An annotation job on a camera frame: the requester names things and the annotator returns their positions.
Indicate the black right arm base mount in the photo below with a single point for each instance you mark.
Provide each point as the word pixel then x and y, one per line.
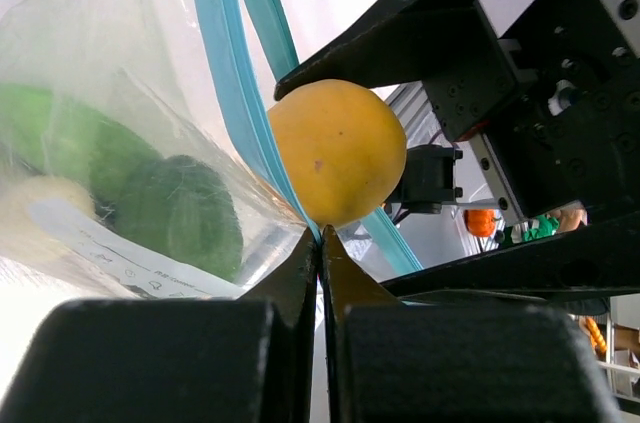
pixel 428 182

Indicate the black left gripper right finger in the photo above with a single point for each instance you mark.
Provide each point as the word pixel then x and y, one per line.
pixel 392 362

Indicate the person in green shirt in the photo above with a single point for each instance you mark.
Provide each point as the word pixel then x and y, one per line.
pixel 565 219

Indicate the orange toy pumpkin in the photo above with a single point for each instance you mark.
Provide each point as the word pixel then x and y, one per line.
pixel 481 223

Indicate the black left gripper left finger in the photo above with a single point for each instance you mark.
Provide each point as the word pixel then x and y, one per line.
pixel 176 360

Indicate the clear zip bag teal zipper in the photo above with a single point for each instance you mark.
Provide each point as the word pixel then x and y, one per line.
pixel 179 74

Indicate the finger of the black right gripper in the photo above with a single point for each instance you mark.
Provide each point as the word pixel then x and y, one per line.
pixel 597 261
pixel 446 44

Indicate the yellow toy lemon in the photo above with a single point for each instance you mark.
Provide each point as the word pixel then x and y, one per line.
pixel 343 148

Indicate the green toy bell pepper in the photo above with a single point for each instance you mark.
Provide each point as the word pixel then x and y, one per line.
pixel 180 207

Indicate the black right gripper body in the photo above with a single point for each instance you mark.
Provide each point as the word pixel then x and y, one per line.
pixel 571 133

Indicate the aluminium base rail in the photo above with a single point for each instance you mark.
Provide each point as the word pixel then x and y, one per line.
pixel 413 109

